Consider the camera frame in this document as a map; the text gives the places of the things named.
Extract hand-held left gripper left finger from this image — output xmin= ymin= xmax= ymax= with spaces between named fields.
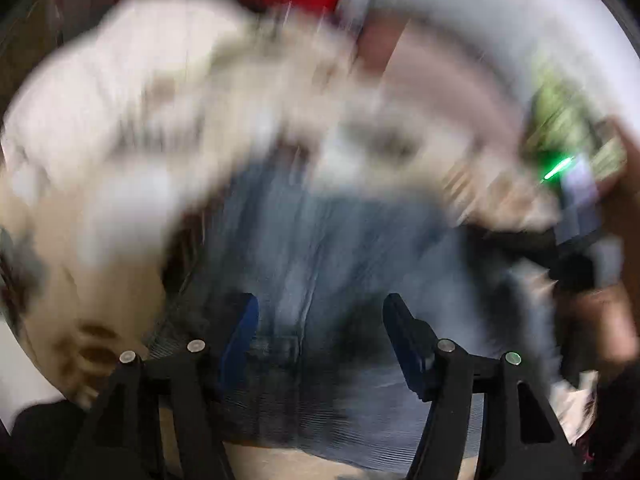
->
xmin=60 ymin=292 xmax=261 ymax=480

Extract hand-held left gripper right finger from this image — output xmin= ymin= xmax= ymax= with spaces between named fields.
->
xmin=382 ymin=292 xmax=582 ymax=480

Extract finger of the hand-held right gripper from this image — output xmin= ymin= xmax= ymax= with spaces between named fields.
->
xmin=462 ymin=225 xmax=558 ymax=263

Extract grey-blue denim pants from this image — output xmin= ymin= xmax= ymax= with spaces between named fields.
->
xmin=165 ymin=160 xmax=561 ymax=471

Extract person's right hand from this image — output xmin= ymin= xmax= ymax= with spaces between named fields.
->
xmin=552 ymin=115 xmax=640 ymax=376

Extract green patterned cloth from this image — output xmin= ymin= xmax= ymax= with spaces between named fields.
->
xmin=522 ymin=60 xmax=628 ymax=186

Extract pink bolster cushion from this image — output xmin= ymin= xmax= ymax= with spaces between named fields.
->
xmin=357 ymin=15 xmax=526 ymax=161

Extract leaf print blanket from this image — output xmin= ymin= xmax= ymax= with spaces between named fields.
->
xmin=0 ymin=10 xmax=561 ymax=406

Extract grey quilted pillow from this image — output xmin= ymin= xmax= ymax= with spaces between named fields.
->
xmin=337 ymin=0 xmax=640 ymax=161

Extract white sprig print pillow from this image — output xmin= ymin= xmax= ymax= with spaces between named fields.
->
xmin=5 ymin=0 xmax=251 ymax=196

